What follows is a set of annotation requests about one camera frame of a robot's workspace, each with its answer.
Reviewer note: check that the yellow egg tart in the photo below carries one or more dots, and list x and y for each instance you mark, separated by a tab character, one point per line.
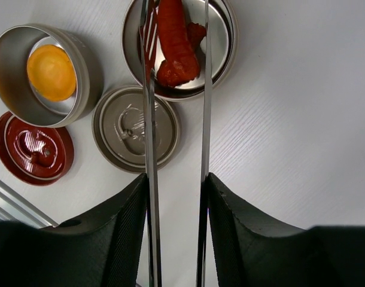
51	73

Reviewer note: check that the metal tongs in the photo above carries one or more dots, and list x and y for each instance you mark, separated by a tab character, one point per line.
148	38

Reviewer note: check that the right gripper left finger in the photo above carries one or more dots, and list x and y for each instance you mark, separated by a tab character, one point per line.
100	247

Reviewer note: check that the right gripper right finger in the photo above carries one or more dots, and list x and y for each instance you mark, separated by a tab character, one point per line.
252	248

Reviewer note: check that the beige round lid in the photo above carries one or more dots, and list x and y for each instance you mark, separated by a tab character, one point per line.
118	129

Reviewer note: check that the steel bowl red rim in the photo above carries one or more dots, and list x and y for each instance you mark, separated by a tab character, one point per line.
224	35

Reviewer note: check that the red round lid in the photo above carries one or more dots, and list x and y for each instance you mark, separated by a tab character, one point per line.
36	155

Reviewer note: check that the steel bowl beige rim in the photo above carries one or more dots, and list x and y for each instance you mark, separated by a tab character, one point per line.
19	95

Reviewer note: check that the aluminium mounting rail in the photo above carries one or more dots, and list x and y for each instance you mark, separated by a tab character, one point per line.
14	207

